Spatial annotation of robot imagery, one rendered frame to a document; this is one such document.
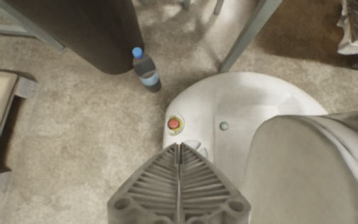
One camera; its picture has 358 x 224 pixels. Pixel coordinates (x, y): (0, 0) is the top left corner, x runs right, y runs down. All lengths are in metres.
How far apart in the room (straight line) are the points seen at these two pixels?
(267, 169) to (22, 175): 1.13
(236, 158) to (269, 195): 0.27
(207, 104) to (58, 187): 0.88
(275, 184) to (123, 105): 0.74
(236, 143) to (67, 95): 0.92
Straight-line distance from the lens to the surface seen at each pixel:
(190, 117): 0.37
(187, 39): 0.94
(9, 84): 1.08
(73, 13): 0.54
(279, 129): 0.20
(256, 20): 0.56
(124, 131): 0.79
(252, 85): 0.46
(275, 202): 0.22
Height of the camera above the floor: 0.74
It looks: 80 degrees down
